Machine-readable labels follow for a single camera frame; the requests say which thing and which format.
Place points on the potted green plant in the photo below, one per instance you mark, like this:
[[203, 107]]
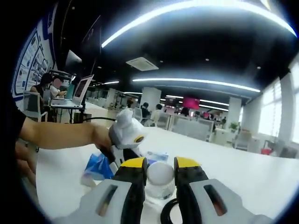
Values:
[[234, 126]]

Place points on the long curved ceiling light strip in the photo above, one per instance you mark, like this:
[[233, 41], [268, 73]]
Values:
[[196, 81], [121, 32]]

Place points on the white square pillar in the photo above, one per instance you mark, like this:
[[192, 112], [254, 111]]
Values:
[[234, 112], [151, 98]]

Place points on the white office chair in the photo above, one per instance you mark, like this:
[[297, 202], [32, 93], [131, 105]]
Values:
[[30, 102]]

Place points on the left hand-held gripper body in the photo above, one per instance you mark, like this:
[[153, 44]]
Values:
[[127, 130]]

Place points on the clear plastic water bottle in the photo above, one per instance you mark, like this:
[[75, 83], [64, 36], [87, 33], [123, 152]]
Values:
[[160, 172]]

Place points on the black monitor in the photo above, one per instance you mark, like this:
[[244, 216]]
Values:
[[73, 59]]

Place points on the square ceiling air vent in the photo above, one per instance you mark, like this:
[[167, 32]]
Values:
[[142, 63]]

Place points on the blue plastic snack bag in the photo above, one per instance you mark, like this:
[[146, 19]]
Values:
[[98, 165]]

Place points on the white table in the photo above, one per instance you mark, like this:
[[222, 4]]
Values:
[[233, 177]]

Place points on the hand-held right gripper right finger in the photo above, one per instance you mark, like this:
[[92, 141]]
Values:
[[187, 186]]

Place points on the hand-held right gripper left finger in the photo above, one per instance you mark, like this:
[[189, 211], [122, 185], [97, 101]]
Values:
[[136, 186]]

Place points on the white-framed laptop screen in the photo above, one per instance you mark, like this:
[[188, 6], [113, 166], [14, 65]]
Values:
[[81, 88]]

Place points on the pink wall screen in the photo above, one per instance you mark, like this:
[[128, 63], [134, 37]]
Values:
[[191, 102]]

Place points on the black hanging banner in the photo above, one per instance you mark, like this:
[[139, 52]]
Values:
[[92, 39]]

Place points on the bright window with blinds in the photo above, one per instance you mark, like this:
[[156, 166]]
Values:
[[268, 112]]

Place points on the white laptop desk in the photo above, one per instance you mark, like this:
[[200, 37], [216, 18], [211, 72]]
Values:
[[67, 106]]

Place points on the white office partition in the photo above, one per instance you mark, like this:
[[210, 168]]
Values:
[[194, 127]]

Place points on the person's left hand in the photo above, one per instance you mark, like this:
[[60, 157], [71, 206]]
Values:
[[100, 137]]

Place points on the blue and white wall poster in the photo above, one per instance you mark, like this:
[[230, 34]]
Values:
[[30, 58]]

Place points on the packet with blue sponge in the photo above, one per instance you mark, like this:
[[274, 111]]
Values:
[[158, 156]]

